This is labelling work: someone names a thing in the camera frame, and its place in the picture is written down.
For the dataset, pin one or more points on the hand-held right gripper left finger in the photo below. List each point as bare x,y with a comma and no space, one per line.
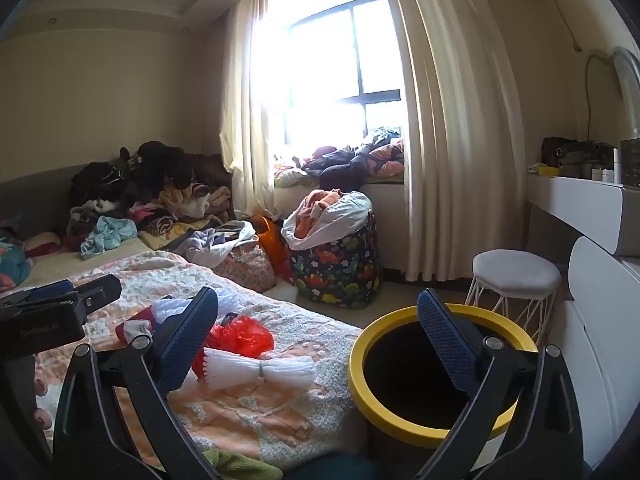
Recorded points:
187,332

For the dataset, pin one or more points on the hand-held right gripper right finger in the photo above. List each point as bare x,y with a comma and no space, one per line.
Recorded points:
447,347

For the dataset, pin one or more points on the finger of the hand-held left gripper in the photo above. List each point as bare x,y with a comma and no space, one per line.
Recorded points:
102,290
52,290

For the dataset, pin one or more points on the white foam net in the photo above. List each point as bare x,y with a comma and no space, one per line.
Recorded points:
170,307
235,367

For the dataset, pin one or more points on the red snack wrapper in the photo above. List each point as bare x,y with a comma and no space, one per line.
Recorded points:
131,327

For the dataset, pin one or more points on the red plastic bag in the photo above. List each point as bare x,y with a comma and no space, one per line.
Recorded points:
242,337

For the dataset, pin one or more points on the yellow rimmed black trash bin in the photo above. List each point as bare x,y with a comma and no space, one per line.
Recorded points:
410,435

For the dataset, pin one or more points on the person's left hand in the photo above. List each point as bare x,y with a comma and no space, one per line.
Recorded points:
42,417

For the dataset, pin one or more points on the pink pillow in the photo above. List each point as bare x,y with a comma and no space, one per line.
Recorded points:
42,246

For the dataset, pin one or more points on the colourful printed cloth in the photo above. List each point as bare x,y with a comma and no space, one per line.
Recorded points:
12,260

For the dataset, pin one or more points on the light blue garment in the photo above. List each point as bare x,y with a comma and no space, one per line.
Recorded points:
107,235

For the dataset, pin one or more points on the pink floral fabric bag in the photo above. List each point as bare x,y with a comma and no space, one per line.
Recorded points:
250,265
215,242

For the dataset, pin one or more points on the grey headboard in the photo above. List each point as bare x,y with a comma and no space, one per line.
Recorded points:
35,195

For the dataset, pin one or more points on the pile of mixed clothes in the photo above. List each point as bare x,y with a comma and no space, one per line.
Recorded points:
160,180

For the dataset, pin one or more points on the orange plastic bag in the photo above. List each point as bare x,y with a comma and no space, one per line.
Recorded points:
272,240

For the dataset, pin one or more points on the pink and white floral blanket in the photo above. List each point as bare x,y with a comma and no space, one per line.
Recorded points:
280,420

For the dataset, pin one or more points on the dinosaur print laundry basket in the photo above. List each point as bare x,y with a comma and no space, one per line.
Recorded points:
340,270

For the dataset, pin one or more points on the green cloth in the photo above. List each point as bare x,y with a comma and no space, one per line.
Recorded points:
240,466

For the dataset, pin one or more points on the white rounded cabinet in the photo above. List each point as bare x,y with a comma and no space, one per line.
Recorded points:
600,310

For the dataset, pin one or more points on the person's teal trouser leg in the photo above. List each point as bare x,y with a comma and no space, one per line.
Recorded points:
330,467

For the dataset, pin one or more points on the white plastic bag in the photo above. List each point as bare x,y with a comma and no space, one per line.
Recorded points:
345,210

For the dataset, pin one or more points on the orange clothes bundle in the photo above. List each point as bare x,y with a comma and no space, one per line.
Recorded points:
320,200

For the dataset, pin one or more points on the white dressing table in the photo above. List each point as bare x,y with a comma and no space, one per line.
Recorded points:
575,205

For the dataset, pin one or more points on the yellow box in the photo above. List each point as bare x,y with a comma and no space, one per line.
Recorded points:
547,170

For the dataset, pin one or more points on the clothes on window sill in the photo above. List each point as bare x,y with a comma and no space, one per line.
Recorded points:
350,160

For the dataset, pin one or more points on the cream curtain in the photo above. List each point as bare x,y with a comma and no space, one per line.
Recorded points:
245,110
450,135

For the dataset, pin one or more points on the dark handbag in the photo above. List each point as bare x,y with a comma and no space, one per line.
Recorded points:
560,152

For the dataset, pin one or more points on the white bottle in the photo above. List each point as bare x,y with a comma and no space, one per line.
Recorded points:
618,165

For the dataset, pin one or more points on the clear cosmetics organizer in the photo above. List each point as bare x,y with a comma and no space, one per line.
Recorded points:
631,160

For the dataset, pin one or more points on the black framed window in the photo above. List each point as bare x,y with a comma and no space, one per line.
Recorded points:
360,95

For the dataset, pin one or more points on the silver framed mirror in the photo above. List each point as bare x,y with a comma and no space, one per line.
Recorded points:
631,80

